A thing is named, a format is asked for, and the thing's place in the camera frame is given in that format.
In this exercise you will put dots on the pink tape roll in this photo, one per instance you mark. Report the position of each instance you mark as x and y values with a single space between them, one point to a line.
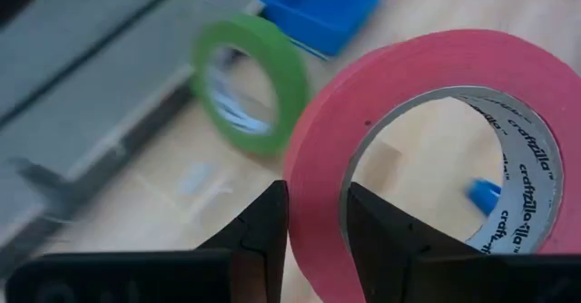
408 62

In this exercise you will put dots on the blue plastic basket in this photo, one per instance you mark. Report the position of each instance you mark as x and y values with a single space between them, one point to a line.
318 17

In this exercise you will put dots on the blue mini stapler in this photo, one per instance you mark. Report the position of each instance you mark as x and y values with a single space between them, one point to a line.
483 196

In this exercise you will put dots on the green bowl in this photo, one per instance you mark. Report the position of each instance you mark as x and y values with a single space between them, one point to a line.
281 53

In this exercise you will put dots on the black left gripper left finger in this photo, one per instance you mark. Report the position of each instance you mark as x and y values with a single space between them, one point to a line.
136 280

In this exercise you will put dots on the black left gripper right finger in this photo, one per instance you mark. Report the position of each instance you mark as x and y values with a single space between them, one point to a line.
454 280

